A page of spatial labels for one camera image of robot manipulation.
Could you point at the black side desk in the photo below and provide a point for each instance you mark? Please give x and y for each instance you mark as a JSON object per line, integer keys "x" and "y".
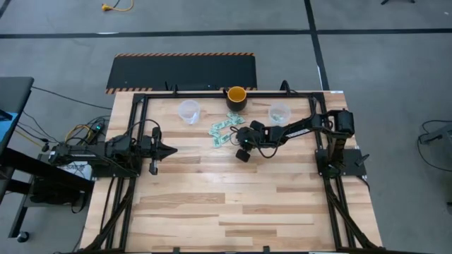
{"x": 14, "y": 91}

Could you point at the blue panel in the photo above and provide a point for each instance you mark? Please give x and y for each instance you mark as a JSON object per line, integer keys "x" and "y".
{"x": 5, "y": 130}

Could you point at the grey floor stand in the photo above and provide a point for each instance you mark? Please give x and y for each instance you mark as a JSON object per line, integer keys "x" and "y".
{"x": 441, "y": 134}

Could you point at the black aluminium table frame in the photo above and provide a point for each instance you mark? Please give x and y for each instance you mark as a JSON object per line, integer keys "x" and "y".
{"x": 212, "y": 95}

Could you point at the black mug yellow inside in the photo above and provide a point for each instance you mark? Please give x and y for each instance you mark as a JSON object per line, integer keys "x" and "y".
{"x": 236, "y": 94}

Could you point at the clear plastic cup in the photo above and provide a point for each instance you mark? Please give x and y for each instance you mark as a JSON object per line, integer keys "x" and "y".
{"x": 279, "y": 123}
{"x": 189, "y": 112}

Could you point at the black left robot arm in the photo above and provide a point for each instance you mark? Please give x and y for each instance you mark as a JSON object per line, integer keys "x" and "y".
{"x": 77, "y": 153}

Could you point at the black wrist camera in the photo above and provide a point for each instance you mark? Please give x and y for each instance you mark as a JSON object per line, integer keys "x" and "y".
{"x": 145, "y": 148}
{"x": 246, "y": 135}

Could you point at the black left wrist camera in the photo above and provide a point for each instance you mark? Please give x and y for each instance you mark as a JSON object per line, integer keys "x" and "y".
{"x": 145, "y": 148}

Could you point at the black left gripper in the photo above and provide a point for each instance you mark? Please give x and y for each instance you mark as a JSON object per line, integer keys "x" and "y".
{"x": 154, "y": 167}

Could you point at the white paper label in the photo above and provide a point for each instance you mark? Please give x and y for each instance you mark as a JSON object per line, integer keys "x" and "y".
{"x": 76, "y": 169}

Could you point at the black hazard-striped floor mat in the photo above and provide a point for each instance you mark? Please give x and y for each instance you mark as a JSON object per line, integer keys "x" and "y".
{"x": 183, "y": 72}

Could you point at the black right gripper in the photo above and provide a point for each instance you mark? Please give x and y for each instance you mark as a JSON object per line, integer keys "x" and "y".
{"x": 243, "y": 156}

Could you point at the black power strip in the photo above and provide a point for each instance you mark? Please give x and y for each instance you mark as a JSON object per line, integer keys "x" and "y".
{"x": 97, "y": 128}

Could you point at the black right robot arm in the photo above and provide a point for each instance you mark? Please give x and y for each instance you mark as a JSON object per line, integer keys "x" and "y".
{"x": 344, "y": 121}

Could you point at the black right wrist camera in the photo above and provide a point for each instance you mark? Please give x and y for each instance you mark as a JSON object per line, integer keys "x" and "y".
{"x": 246, "y": 135}

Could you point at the black stand leg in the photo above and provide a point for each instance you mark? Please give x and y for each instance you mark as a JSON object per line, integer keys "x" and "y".
{"x": 397, "y": 1}

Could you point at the black chair caster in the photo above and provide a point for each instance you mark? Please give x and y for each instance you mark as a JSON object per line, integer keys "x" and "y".
{"x": 23, "y": 237}

